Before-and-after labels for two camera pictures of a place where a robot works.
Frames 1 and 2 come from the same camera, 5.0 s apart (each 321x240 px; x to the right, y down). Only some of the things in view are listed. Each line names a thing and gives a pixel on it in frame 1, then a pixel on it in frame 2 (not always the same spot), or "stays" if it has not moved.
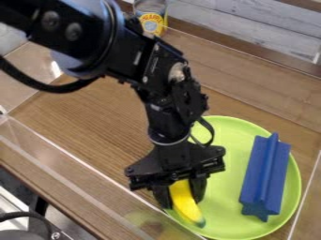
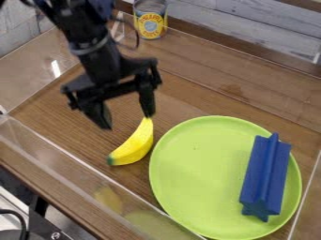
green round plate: (234, 134) stays
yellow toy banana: (185, 202) → (138, 146)
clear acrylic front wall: (58, 196) stays
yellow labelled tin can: (152, 12) stays
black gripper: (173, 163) → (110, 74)
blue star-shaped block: (267, 176) stays
